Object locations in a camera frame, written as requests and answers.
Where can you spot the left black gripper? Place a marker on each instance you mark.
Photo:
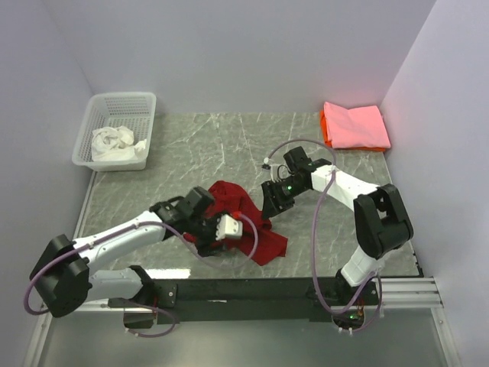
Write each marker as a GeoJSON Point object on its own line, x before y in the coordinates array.
{"type": "Point", "coordinates": [205, 247]}

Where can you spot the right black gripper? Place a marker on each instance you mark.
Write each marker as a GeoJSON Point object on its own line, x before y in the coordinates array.
{"type": "Point", "coordinates": [271, 205]}

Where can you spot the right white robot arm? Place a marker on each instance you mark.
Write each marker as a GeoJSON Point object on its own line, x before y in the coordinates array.
{"type": "Point", "coordinates": [381, 220]}

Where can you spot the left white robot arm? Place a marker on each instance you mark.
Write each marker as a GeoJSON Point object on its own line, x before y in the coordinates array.
{"type": "Point", "coordinates": [71, 272]}

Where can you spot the orange folded t shirt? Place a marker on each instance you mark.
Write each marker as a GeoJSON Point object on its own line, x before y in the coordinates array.
{"type": "Point", "coordinates": [328, 141]}

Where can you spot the pink folded t shirt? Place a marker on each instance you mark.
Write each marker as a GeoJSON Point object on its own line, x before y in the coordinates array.
{"type": "Point", "coordinates": [356, 127]}

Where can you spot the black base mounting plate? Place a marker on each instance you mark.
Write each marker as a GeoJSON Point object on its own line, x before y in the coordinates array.
{"type": "Point", "coordinates": [242, 299]}

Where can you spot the white crumpled t shirt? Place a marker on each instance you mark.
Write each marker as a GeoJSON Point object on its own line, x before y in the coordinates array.
{"type": "Point", "coordinates": [116, 144]}

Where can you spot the white plastic basket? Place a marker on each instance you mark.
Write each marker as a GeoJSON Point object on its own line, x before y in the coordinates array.
{"type": "Point", "coordinates": [135, 110]}

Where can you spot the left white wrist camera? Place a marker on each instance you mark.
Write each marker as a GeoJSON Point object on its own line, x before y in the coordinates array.
{"type": "Point", "coordinates": [228, 228]}

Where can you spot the aluminium frame rail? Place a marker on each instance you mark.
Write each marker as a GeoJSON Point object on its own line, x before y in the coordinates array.
{"type": "Point", "coordinates": [253, 322]}

